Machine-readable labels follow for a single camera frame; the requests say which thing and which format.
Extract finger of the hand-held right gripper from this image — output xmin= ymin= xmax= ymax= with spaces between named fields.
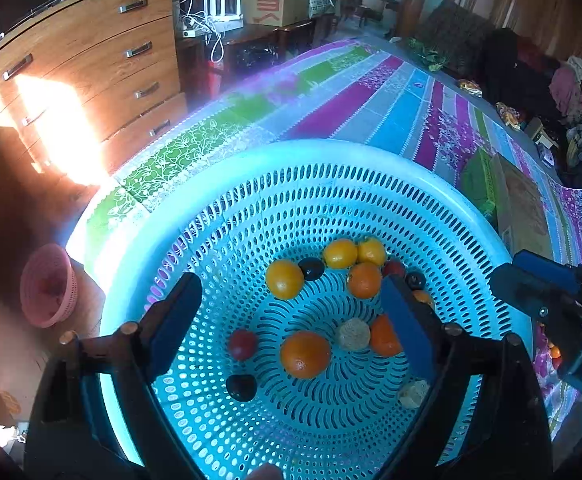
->
xmin=488 ymin=262 xmax=546 ymax=318
xmin=512 ymin=249 xmax=582 ymax=291

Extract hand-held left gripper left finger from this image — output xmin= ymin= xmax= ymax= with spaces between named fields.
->
xmin=24 ymin=272 xmax=207 ymax=480

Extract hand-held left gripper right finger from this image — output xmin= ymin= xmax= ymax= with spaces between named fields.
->
xmin=380 ymin=275 xmax=554 ymax=480

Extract pale round kiwi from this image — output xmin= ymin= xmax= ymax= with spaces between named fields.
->
xmin=334 ymin=317 xmax=372 ymax=352

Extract peeled banana piece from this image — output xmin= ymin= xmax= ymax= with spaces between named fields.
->
xmin=398 ymin=379 xmax=431 ymax=408

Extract large blemished orange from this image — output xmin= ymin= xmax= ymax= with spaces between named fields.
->
xmin=280 ymin=331 xmax=333 ymax=380

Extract group of oranges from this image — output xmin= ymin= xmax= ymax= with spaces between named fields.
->
xmin=265 ymin=237 xmax=437 ymax=358

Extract turquoise perforated plastic basket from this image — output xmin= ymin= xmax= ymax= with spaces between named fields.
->
xmin=98 ymin=139 xmax=534 ymax=480

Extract single brown kiwi fruit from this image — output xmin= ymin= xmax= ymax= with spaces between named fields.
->
xmin=246 ymin=463 xmax=284 ymax=480

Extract flat cardboard box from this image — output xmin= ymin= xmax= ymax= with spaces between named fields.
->
xmin=491 ymin=152 xmax=554 ymax=261

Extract pink plastic basket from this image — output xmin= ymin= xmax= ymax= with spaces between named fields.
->
xmin=20 ymin=243 xmax=79 ymax=329

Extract small beige box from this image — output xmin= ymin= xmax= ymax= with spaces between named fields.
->
xmin=523 ymin=117 xmax=559 ymax=148

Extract pink cloth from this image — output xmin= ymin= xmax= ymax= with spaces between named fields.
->
xmin=548 ymin=65 xmax=582 ymax=116

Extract pile of dark clothes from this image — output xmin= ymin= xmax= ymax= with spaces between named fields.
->
xmin=481 ymin=27 xmax=572 ymax=121

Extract green leafy vegetables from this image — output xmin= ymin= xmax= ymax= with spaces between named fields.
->
xmin=403 ymin=37 xmax=452 ymax=71

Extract plaid cloth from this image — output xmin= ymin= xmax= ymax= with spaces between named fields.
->
xmin=413 ymin=0 xmax=496 ymax=76

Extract wooden chest of drawers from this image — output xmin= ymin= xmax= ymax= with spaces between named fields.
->
xmin=0 ymin=0 xmax=189 ymax=181

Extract dark wooden table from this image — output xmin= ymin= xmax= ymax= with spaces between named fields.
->
xmin=176 ymin=20 xmax=337 ymax=91

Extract white router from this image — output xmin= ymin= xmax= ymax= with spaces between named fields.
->
xmin=203 ymin=0 xmax=244 ymax=33

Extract cardboard box with red print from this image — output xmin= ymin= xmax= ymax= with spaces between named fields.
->
xmin=235 ymin=0 xmax=312 ymax=27

